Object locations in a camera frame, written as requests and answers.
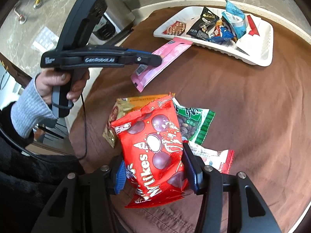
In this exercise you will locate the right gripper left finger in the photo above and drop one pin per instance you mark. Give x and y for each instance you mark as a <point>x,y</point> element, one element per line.
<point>115,175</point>

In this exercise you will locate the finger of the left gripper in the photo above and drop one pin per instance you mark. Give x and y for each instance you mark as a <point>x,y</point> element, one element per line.
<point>137,51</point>
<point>145,59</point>

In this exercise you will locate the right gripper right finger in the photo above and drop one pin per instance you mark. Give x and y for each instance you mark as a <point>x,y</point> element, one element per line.
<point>196,171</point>

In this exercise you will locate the red white small packet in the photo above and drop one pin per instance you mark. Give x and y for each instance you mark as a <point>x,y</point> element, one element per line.
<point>220,160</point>

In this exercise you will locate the red patterned nut packet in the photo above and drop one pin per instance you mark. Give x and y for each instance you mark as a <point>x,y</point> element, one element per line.
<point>176,29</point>

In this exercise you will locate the green bean snack packet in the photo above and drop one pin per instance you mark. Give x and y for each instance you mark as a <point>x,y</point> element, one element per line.
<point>194,122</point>

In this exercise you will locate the orange long snack packet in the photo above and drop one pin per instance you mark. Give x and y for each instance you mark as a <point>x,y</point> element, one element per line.
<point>135,103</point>

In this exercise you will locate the red Milkes chocolate bag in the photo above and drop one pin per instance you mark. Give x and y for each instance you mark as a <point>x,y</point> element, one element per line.
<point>152,148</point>

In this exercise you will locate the gold red pie packet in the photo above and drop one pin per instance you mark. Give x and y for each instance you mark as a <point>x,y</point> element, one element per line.
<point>121,107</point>

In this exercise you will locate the black cookie snack packet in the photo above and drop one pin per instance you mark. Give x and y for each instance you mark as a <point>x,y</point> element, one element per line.
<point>199,29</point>

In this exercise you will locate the dark blue red snack packet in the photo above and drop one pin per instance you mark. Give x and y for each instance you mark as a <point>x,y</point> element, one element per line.
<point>220,33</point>

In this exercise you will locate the light blue snack packet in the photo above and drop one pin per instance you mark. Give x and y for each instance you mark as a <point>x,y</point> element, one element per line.
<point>236,19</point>

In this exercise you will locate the white and red snack bag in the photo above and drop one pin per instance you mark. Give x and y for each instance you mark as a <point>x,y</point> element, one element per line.
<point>250,43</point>

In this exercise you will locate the left grey sleeve forearm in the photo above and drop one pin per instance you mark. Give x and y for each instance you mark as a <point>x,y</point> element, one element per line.
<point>29,110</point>

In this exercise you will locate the person's left hand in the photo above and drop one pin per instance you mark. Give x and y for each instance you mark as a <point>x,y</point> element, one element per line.
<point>49,78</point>

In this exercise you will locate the stainless steel rice cooker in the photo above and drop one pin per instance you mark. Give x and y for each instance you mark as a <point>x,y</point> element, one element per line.
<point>115,24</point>

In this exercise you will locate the brown cloth mat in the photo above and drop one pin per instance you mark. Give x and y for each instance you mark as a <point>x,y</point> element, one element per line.
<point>262,113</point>

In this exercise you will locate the white ribbed plastic tray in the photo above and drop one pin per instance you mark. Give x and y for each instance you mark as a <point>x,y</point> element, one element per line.
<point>190,15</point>

